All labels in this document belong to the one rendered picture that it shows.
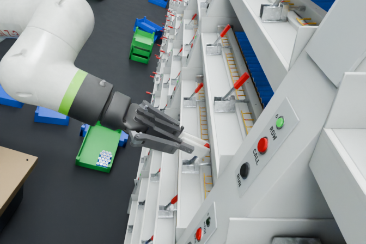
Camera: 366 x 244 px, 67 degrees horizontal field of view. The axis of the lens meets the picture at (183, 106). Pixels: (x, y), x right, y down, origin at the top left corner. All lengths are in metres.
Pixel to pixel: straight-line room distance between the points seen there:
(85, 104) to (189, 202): 0.29
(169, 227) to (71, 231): 0.81
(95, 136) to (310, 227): 1.60
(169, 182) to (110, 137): 1.02
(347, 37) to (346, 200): 0.13
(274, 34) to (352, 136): 0.22
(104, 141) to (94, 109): 1.30
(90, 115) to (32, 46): 0.15
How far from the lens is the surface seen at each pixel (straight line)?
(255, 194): 0.32
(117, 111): 0.54
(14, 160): 1.35
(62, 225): 1.54
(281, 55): 0.36
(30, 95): 0.55
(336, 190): 0.24
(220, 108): 0.54
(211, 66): 0.71
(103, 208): 1.60
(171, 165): 0.92
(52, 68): 0.54
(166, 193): 0.85
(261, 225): 0.34
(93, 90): 0.53
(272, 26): 0.46
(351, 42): 0.26
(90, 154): 1.78
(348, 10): 0.28
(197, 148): 0.61
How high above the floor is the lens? 1.35
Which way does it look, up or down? 33 degrees down
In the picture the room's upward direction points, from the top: 24 degrees clockwise
